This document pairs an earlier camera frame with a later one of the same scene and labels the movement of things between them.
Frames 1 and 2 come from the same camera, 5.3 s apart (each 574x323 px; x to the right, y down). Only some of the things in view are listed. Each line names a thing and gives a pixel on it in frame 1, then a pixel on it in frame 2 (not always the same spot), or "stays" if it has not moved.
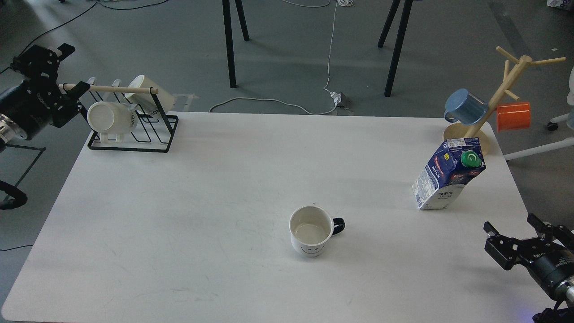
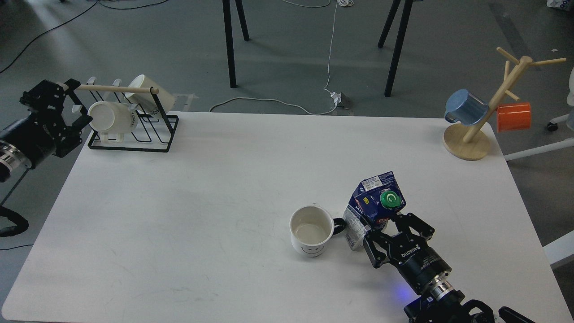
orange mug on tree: [513, 116] stays
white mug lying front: [107, 117] stays
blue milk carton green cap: [454, 163] → [375, 201]
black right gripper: [551, 256] → [418, 262]
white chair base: [553, 125] stays
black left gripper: [36, 105] → [32, 138]
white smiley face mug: [310, 229] stays
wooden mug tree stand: [459, 131] stays
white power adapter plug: [337, 97] stays
